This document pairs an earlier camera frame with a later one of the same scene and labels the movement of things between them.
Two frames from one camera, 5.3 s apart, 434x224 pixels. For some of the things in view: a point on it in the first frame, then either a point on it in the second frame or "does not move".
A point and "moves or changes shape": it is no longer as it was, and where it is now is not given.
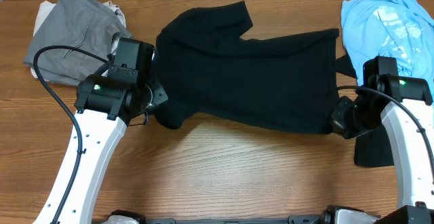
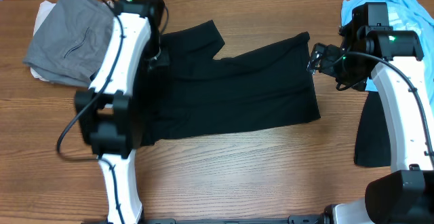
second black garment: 373,146 does not move
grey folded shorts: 79,20 does not move
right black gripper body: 342,119 → 321,59
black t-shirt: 206,68 moves or changes shape
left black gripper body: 154,94 → 161,60
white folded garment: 45,9 does not move
